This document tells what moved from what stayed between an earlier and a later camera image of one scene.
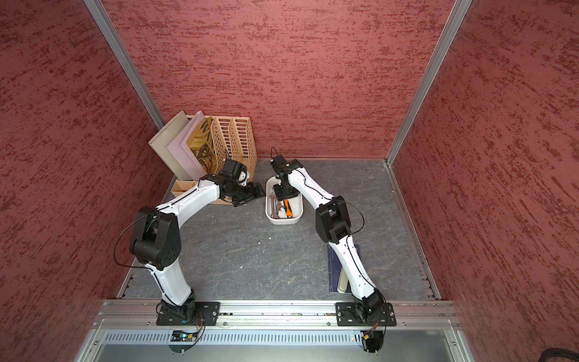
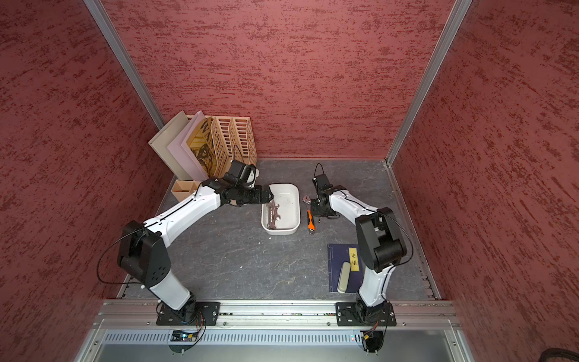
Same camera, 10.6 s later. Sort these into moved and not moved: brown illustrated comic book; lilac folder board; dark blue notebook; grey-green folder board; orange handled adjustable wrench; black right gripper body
Moved: orange handled adjustable wrench; black right gripper body
Not moved: brown illustrated comic book; grey-green folder board; dark blue notebook; lilac folder board
